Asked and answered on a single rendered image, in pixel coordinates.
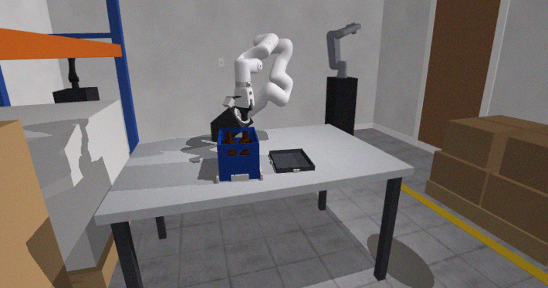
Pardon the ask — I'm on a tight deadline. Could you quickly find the dark blue crate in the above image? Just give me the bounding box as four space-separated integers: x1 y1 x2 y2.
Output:
217 127 260 181

